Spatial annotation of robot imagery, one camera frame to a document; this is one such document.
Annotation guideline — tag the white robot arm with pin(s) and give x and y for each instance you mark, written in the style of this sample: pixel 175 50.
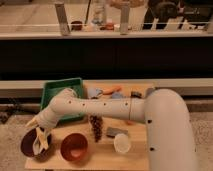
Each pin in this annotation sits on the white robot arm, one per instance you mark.
pixel 170 136

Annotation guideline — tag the grey sponge block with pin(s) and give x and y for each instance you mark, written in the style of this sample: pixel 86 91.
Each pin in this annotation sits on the grey sponge block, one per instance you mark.
pixel 112 132

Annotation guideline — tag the dark red cup background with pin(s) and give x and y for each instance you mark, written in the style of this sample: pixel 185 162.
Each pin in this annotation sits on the dark red cup background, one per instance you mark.
pixel 76 25

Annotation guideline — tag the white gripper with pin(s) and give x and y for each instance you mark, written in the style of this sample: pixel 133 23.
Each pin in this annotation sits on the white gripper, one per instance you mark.
pixel 45 119

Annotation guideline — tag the grey post left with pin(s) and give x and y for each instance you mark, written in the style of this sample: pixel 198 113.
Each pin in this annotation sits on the grey post left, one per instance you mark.
pixel 62 19

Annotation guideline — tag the yellow banana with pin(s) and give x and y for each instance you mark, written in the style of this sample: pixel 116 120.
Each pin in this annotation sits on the yellow banana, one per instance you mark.
pixel 41 141

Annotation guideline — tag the black machine background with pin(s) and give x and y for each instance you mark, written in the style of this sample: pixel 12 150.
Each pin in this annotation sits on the black machine background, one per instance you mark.
pixel 196 12

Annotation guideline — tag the grey post right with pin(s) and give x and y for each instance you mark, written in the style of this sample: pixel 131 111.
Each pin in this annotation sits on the grey post right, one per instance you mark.
pixel 124 19

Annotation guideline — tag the bunch of dark grapes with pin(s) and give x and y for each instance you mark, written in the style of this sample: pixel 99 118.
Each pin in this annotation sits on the bunch of dark grapes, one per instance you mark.
pixel 96 123

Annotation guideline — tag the white cup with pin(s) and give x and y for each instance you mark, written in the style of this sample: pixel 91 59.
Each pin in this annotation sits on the white cup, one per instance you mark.
pixel 122 143

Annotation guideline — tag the dark purple bowl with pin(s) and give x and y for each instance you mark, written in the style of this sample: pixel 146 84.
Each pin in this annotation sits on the dark purple bowl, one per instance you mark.
pixel 27 142

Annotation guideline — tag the grey post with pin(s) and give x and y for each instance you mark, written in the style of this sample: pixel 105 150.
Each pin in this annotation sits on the grey post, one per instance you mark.
pixel 62 19
pixel 124 19

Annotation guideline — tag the green tray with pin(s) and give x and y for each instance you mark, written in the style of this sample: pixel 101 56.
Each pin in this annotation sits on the green tray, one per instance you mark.
pixel 52 88

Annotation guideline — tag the red bowl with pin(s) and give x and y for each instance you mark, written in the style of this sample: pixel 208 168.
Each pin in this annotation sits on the red bowl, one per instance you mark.
pixel 74 147

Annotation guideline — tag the wooden board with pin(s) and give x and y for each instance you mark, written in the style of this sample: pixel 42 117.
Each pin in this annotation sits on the wooden board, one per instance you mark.
pixel 101 156

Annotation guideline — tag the orange carrot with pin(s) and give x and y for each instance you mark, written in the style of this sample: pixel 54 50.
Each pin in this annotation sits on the orange carrot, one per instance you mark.
pixel 111 90

